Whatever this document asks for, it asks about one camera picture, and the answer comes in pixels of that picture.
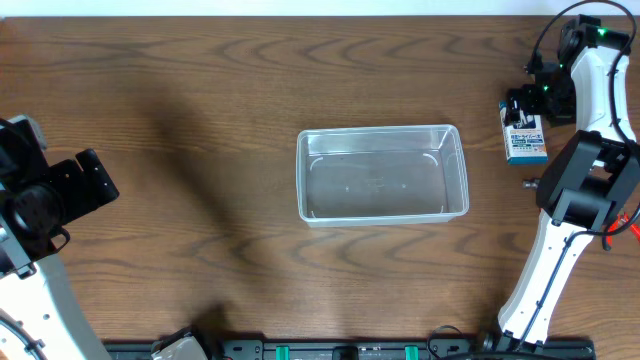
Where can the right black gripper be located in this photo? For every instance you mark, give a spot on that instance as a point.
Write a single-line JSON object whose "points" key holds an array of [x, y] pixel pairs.
{"points": [[523, 101]]}

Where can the blue white screw box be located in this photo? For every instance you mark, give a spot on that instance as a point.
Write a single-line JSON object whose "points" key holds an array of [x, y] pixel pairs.
{"points": [[524, 139]]}

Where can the small claw hammer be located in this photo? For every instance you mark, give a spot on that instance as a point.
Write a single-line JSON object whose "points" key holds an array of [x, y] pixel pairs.
{"points": [[531, 184]]}

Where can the clear plastic container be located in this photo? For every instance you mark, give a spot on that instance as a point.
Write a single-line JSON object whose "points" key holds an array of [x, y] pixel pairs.
{"points": [[380, 176]]}

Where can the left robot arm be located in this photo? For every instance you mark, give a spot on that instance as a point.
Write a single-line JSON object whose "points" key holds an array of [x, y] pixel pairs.
{"points": [[40, 316]]}

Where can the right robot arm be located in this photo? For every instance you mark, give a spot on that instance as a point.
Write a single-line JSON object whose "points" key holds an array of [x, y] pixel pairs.
{"points": [[582, 192]]}

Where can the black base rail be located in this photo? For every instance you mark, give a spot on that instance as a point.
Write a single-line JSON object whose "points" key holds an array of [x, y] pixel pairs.
{"points": [[439, 348]]}

